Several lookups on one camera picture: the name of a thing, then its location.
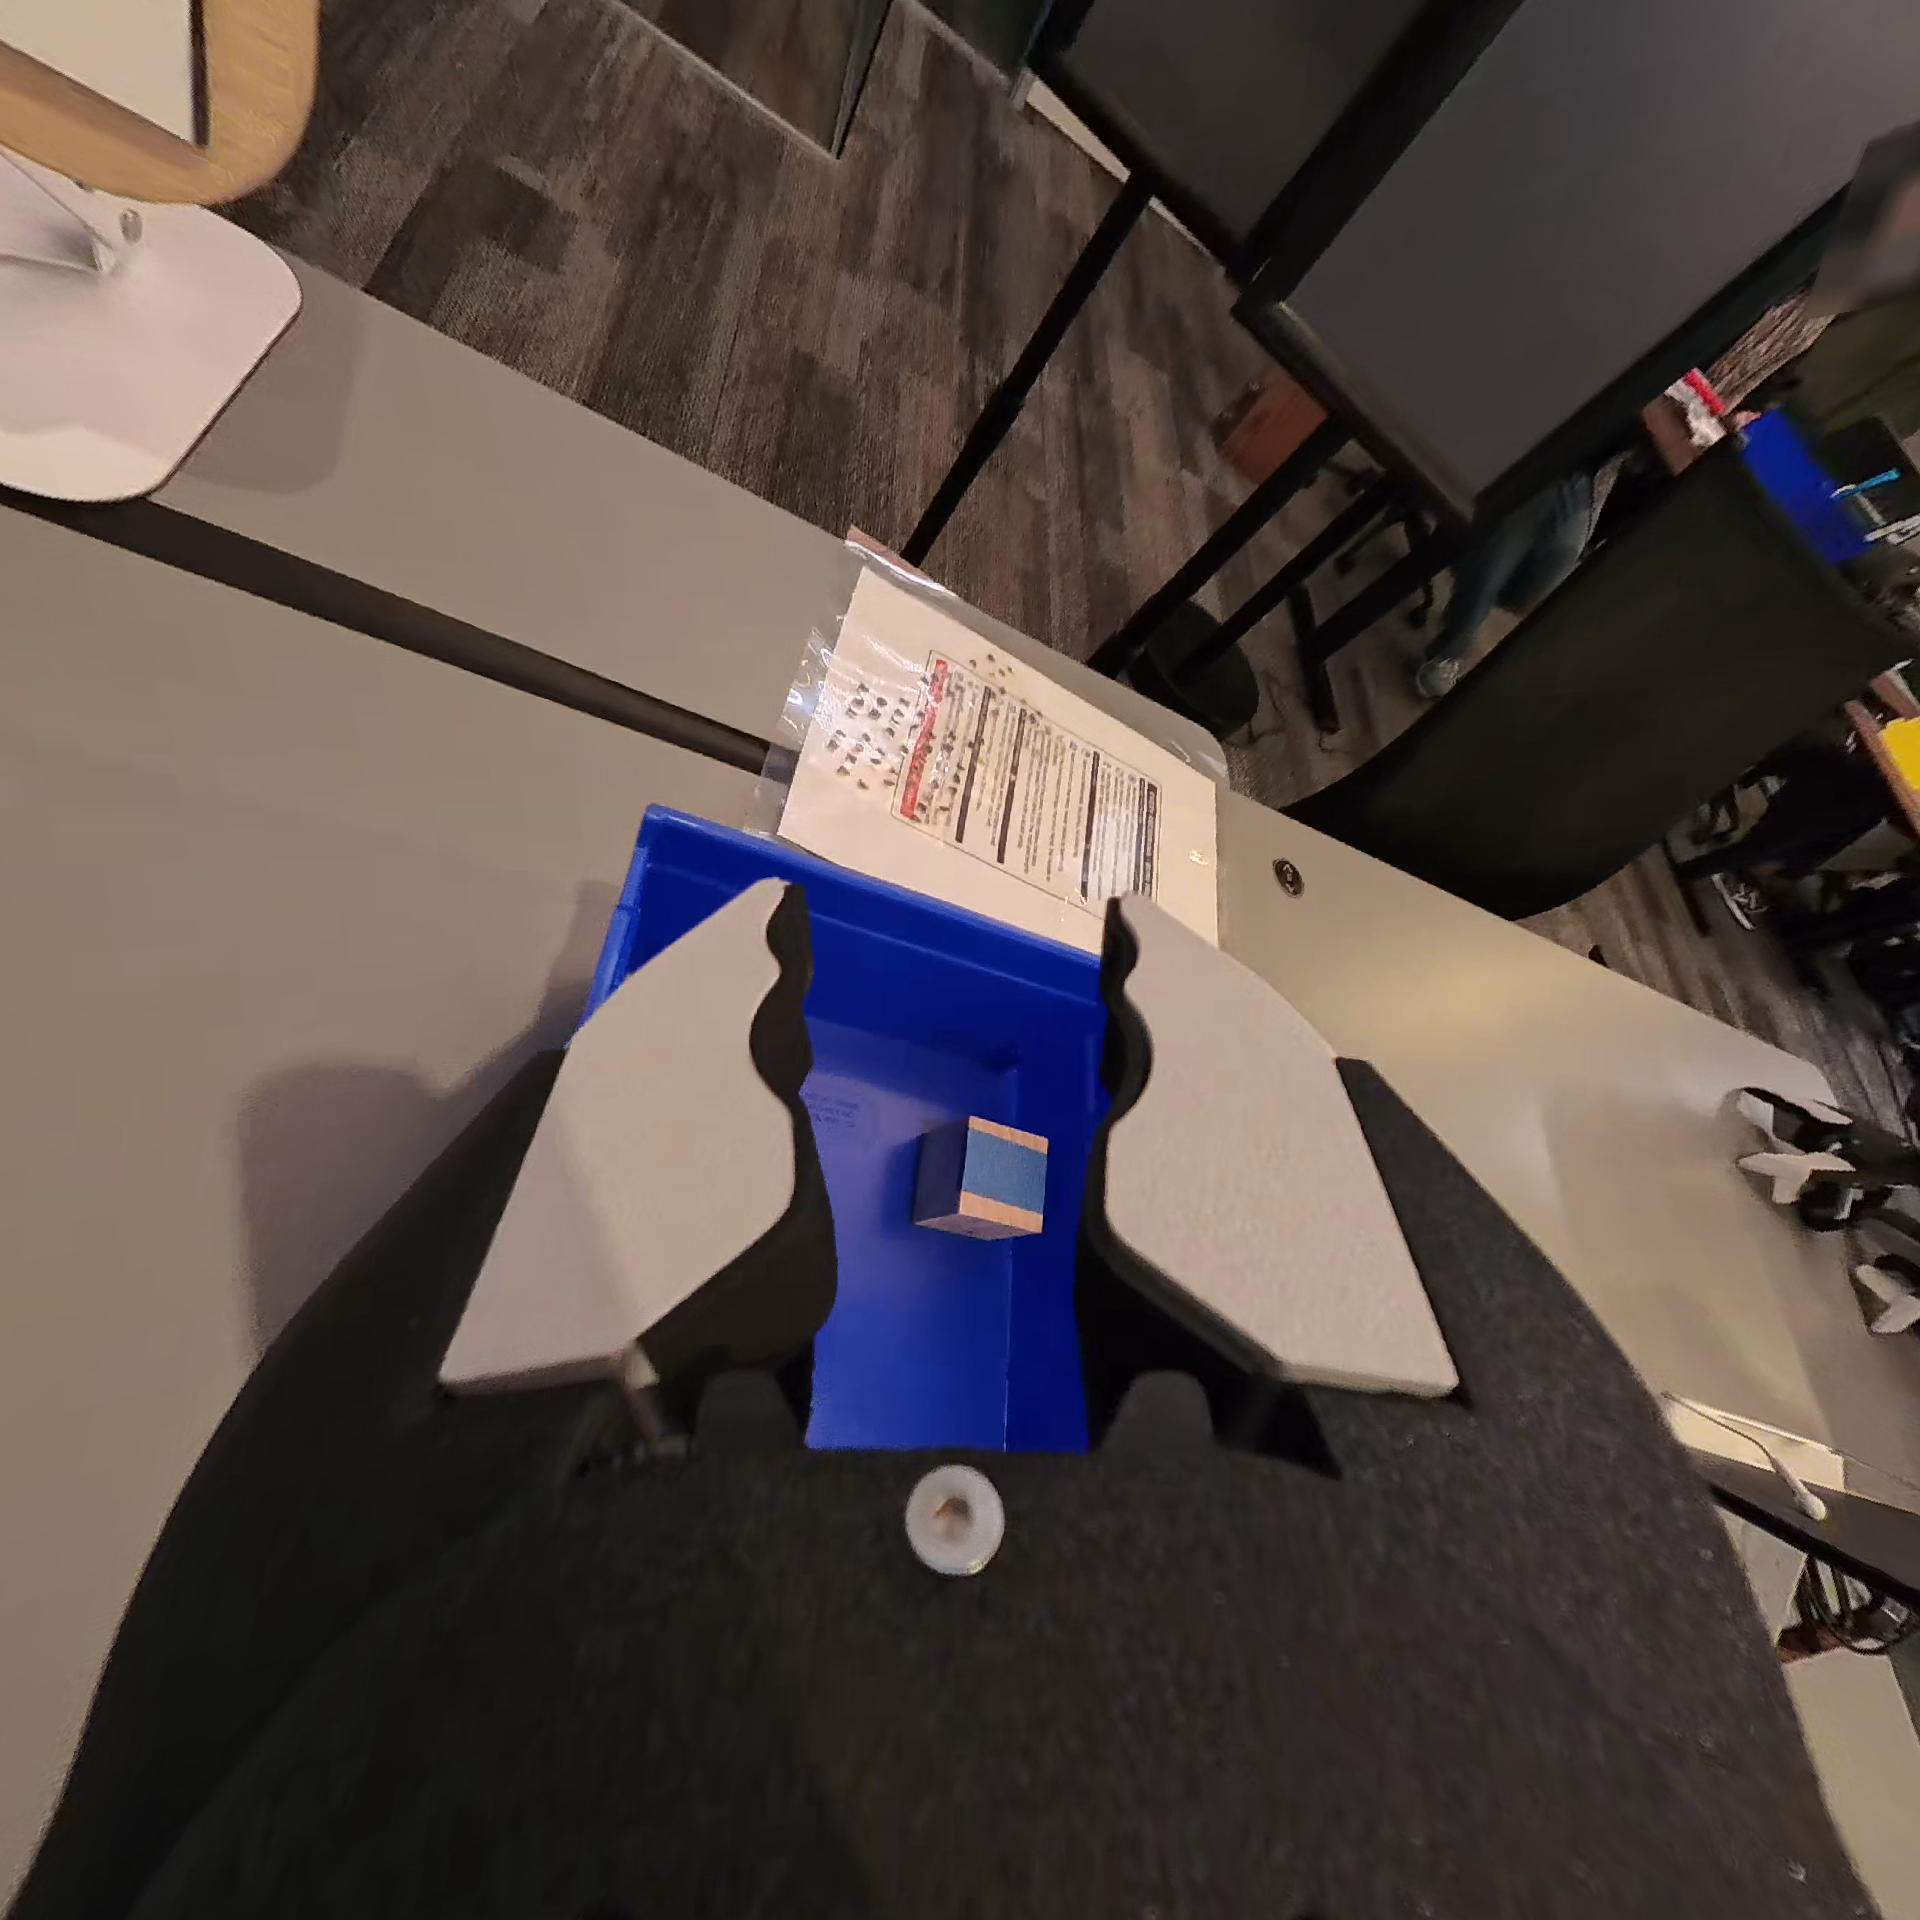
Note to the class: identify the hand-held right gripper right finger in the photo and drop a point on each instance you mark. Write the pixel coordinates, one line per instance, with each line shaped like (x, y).
(1275, 1201)

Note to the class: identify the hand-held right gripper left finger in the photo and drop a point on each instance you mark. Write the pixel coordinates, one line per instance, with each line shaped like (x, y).
(629, 1185)

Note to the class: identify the blue-taped wooden cube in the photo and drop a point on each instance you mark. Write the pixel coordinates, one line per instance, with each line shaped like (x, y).
(984, 1178)

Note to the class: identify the blue plastic bin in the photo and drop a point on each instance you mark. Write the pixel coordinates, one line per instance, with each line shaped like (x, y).
(930, 989)
(1793, 481)

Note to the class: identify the printed sheet in plastic bag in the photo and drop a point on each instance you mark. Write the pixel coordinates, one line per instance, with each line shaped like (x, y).
(1021, 750)

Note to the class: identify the white and black device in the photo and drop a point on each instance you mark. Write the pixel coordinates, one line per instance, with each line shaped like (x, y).
(1793, 1170)

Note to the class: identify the black waste bin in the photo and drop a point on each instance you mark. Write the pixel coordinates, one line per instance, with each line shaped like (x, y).
(1201, 674)

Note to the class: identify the black office chair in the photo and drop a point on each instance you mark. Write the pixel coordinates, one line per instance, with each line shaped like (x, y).
(1621, 705)

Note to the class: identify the brown box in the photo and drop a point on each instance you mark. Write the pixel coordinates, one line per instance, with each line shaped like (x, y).
(1267, 417)

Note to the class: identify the white stand base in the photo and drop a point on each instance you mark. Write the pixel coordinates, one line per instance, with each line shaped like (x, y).
(135, 376)

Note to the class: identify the black framed table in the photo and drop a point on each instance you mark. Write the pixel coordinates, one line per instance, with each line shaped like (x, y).
(1424, 149)

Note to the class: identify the wooden clipboard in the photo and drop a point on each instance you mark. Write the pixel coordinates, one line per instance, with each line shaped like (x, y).
(240, 106)

